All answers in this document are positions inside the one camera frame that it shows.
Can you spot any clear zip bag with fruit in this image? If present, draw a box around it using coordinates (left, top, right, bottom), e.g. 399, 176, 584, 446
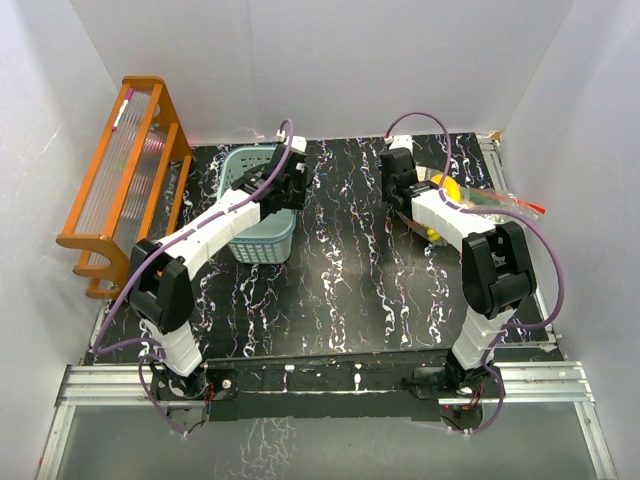
398, 166, 496, 252

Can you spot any fake banana bunch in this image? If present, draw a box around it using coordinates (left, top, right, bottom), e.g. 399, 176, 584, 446
425, 174, 461, 245

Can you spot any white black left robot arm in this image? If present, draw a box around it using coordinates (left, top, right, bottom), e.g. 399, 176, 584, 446
127, 147, 308, 399

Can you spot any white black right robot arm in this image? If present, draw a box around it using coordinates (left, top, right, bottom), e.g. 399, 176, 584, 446
380, 147, 537, 397

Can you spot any clear zip bag with vegetables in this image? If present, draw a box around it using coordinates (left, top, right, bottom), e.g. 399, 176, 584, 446
469, 188, 546, 220

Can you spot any teal plastic basket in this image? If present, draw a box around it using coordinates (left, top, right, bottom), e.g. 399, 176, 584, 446
216, 146, 297, 265

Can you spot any orange wooden rack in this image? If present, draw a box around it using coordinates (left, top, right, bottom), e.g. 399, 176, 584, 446
56, 76, 193, 300

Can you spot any pink white marker pen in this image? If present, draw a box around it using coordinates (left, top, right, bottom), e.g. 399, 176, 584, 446
111, 88, 134, 132

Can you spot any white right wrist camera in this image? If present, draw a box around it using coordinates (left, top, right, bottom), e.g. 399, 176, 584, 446
384, 135, 413, 152

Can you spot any aluminium frame rail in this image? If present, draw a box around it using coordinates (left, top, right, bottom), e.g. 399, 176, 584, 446
37, 352, 616, 479

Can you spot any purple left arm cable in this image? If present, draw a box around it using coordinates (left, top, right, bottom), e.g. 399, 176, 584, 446
91, 118, 295, 441

